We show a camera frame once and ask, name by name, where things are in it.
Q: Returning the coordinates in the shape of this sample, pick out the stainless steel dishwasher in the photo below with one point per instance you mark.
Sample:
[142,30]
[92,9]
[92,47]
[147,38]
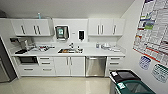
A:
[96,66]

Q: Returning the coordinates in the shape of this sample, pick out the chrome sink faucet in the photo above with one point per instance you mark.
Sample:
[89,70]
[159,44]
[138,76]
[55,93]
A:
[71,46]

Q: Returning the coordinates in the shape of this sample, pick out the black soap dispenser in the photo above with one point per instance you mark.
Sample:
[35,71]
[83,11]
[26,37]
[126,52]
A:
[81,34]

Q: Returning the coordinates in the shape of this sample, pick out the blue dish soap bottle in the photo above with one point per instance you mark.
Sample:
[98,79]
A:
[97,45]

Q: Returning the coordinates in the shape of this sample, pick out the white sink base cabinet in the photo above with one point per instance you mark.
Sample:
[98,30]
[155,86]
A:
[70,66]

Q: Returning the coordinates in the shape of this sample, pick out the steel paper towel dispenser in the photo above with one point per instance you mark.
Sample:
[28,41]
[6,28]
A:
[61,32]

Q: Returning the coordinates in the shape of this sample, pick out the white drawer unit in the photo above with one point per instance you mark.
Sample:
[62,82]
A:
[46,66]
[115,65]

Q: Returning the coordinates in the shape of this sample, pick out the dish drying rack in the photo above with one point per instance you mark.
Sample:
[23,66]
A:
[46,48]

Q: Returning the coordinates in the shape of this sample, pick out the black waste bin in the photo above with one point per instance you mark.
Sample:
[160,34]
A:
[121,76]

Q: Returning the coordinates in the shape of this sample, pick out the bottle on cabinet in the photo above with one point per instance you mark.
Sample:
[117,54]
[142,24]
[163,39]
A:
[39,15]

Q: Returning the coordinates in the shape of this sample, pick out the built-in black microwave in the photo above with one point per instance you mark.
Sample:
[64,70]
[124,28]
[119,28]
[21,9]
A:
[27,60]

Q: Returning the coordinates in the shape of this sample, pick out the white drawer under microwave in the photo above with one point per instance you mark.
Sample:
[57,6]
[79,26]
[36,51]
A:
[28,70]

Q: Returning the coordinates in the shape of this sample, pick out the white wall cabinet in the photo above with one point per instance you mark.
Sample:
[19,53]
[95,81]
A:
[31,27]
[106,26]

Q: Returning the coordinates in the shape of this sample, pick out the small blue wall sheet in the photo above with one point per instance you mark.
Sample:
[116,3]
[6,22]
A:
[144,62]

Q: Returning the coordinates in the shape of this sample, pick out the large colourful wall poster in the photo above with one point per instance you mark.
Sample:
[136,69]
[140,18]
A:
[153,26]

